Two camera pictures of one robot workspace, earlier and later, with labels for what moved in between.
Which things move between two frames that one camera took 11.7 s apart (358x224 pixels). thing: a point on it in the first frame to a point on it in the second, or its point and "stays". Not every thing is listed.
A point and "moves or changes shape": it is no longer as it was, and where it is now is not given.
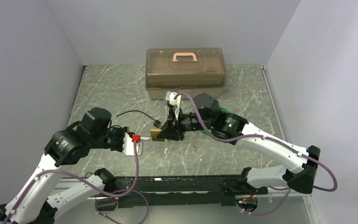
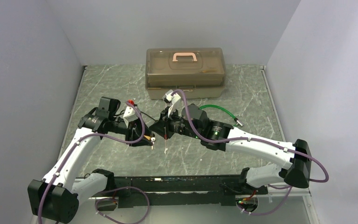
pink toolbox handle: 179,54 stays
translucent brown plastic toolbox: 192,71 stays
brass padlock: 154,133 moves or changes shape
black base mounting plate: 179,191 stays
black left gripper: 120,148 to 134,131
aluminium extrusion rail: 271,192 stays
